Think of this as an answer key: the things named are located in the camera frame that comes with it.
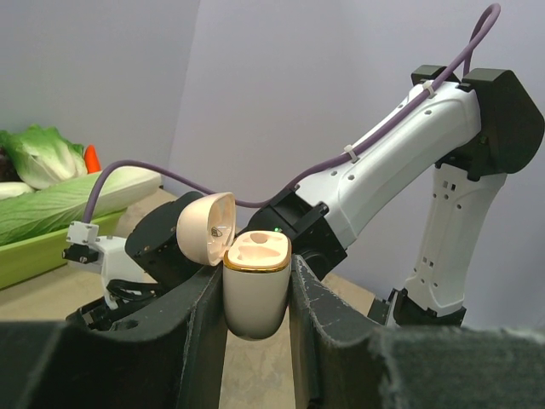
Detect long white green cabbage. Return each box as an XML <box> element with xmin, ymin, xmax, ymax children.
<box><xmin>1</xmin><ymin>166</ymin><xmax>161</xmax><ymax>245</ymax></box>

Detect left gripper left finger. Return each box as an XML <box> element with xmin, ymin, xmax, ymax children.
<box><xmin>1</xmin><ymin>267</ymin><xmax>227</xmax><ymax>408</ymax></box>

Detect purple grapes bunch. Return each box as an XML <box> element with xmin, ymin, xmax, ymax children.
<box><xmin>0</xmin><ymin>147</ymin><xmax>20</xmax><ymax>182</ymax></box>

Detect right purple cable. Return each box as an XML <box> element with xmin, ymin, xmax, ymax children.
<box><xmin>83</xmin><ymin>3</ymin><xmax>502</xmax><ymax>225</ymax></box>

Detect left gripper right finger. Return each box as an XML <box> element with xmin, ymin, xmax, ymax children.
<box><xmin>290</xmin><ymin>256</ymin><xmax>544</xmax><ymax>408</ymax></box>

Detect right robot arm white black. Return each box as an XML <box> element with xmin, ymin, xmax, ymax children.
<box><xmin>63</xmin><ymin>66</ymin><xmax>544</xmax><ymax>340</ymax></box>

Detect beige earbud case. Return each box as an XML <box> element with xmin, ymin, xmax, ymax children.
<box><xmin>176</xmin><ymin>192</ymin><xmax>292</xmax><ymax>340</ymax></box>

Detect orange carrot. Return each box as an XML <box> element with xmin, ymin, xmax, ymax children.
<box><xmin>83</xmin><ymin>145</ymin><xmax>101</xmax><ymax>174</ymax></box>

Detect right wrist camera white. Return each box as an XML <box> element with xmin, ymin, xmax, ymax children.
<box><xmin>62</xmin><ymin>221</ymin><xmax>144</xmax><ymax>310</ymax></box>

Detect green leafy lettuce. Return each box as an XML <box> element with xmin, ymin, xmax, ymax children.
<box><xmin>1</xmin><ymin>124</ymin><xmax>88</xmax><ymax>190</ymax></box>

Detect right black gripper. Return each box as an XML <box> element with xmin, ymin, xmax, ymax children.
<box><xmin>66</xmin><ymin>279</ymin><xmax>179</xmax><ymax>331</ymax></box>

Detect green plastic basket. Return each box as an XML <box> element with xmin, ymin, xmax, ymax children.
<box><xmin>0</xmin><ymin>185</ymin><xmax>165</xmax><ymax>291</ymax></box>

